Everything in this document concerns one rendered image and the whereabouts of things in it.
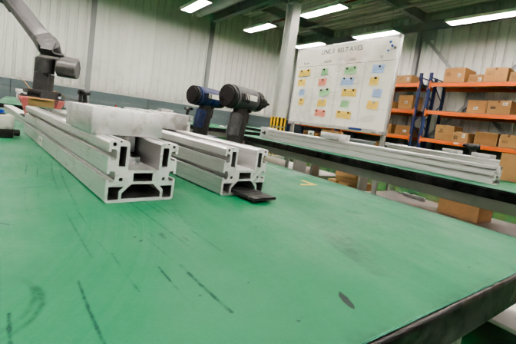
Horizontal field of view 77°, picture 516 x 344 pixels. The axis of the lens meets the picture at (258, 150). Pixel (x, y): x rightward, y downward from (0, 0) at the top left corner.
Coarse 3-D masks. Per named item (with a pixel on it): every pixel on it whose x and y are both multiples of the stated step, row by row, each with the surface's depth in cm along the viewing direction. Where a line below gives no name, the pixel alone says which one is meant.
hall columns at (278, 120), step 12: (288, 0) 891; (288, 12) 897; (300, 12) 889; (288, 24) 903; (288, 36) 903; (288, 48) 883; (288, 60) 889; (288, 72) 896; (276, 84) 912; (288, 84) 902; (276, 96) 918; (288, 96) 909; (276, 108) 924; (276, 120) 898
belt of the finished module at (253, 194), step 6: (234, 186) 61; (240, 186) 62; (234, 192) 57; (240, 192) 57; (246, 192) 57; (252, 192) 58; (258, 192) 59; (246, 198) 55; (252, 198) 54; (258, 198) 54; (264, 198) 55; (270, 198) 56
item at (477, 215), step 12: (336, 132) 513; (504, 156) 178; (504, 168) 177; (336, 180) 457; (348, 180) 450; (444, 204) 346; (456, 204) 336; (456, 216) 335; (468, 216) 325; (480, 216) 320
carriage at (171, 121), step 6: (132, 108) 85; (138, 108) 90; (168, 114) 82; (174, 114) 83; (180, 114) 85; (168, 120) 82; (174, 120) 83; (180, 120) 84; (186, 120) 85; (168, 126) 82; (174, 126) 83; (180, 126) 84; (186, 126) 85
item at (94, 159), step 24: (48, 120) 73; (48, 144) 72; (72, 144) 56; (96, 144) 47; (120, 144) 43; (144, 144) 52; (168, 144) 48; (72, 168) 56; (96, 168) 50; (120, 168) 44; (144, 168) 48; (168, 168) 49; (96, 192) 46; (120, 192) 44; (144, 192) 50; (168, 192) 50
